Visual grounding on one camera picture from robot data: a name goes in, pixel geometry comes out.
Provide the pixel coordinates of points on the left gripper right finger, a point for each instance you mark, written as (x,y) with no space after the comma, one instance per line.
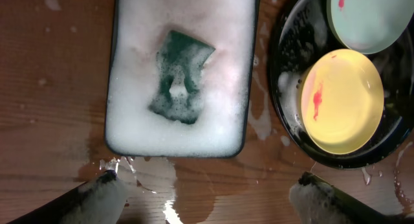
(318,202)

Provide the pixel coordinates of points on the round black tray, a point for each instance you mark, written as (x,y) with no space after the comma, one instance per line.
(300,37)

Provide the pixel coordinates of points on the pale green plate red stain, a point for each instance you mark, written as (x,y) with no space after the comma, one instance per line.
(368,26)

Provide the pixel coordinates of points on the black tray of soap foam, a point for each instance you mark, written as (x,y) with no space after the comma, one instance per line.
(139,30)

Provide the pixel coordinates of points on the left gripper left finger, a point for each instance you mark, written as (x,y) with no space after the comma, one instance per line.
(100,200)

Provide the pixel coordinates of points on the green foamy sponge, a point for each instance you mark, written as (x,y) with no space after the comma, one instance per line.
(180,62)

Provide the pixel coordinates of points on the yellow plate with red stain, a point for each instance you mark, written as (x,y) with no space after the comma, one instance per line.
(341,101)

